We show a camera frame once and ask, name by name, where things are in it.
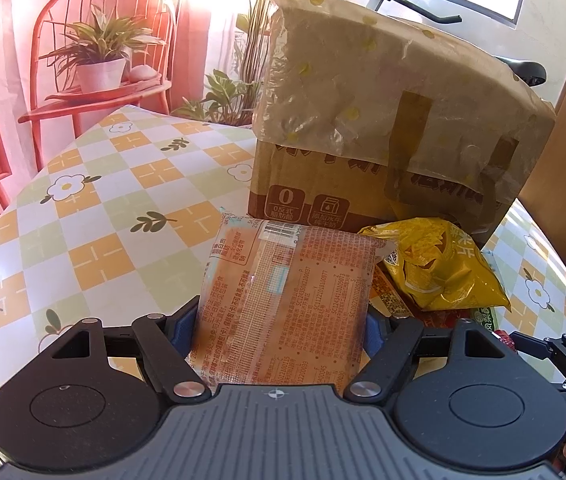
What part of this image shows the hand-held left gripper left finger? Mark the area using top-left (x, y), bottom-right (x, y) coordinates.
top-left (38, 301), bottom-right (214, 404)

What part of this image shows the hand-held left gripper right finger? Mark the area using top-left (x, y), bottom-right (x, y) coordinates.
top-left (344, 310), bottom-right (520, 403)

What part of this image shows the orange snack packet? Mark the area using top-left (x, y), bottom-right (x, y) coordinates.
top-left (188, 210), bottom-right (390, 386)

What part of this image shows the plastic-lined cardboard box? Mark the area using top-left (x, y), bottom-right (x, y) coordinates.
top-left (247, 0), bottom-right (558, 248)

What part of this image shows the yellow chip bag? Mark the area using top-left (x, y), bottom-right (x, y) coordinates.
top-left (358, 217), bottom-right (512, 312)

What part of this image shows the green and white snack packet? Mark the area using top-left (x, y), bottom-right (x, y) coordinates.
top-left (464, 305), bottom-right (508, 335)

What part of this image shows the checked floral tablecloth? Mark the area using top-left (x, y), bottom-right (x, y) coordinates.
top-left (0, 104), bottom-right (566, 461)

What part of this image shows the printed room wall backdrop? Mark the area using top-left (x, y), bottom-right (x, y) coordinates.
top-left (0, 0), bottom-right (320, 233)

